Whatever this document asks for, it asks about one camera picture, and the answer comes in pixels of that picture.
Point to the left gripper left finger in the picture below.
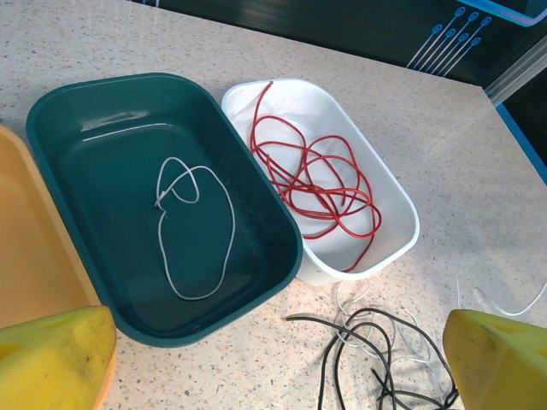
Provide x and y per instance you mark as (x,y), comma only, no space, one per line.
(51,367)

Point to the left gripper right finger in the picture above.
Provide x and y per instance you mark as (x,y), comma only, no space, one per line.
(500,367)

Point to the orange plastic tray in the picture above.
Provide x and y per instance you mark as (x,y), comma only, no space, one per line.
(25,235)

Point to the teal plastic tray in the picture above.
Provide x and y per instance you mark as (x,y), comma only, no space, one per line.
(107,188)

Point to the white plastic tray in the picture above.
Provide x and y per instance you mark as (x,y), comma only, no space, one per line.
(325,107)

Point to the aluminium frame post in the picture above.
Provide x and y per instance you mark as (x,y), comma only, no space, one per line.
(517,72)

